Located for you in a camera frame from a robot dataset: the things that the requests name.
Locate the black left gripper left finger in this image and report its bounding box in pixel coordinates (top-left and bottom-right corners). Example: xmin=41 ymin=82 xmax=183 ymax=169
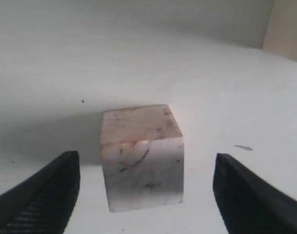
xmin=0 ymin=151 xmax=80 ymax=234

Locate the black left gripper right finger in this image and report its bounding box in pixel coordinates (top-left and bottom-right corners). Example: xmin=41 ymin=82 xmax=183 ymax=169
xmin=213 ymin=153 xmax=297 ymax=234

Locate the small wooden cube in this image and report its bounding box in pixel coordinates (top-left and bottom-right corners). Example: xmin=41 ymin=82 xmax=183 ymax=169
xmin=100 ymin=105 xmax=184 ymax=213

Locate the large pale wooden cube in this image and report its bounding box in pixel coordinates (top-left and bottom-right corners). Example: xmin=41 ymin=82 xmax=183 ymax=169
xmin=262 ymin=0 xmax=297 ymax=62

